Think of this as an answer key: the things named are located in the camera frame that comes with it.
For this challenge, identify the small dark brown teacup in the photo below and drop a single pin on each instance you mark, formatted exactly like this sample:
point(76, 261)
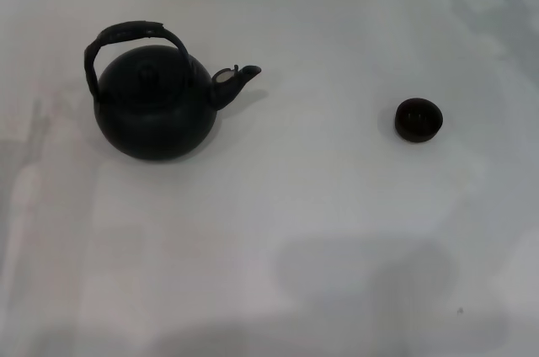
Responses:
point(419, 121)

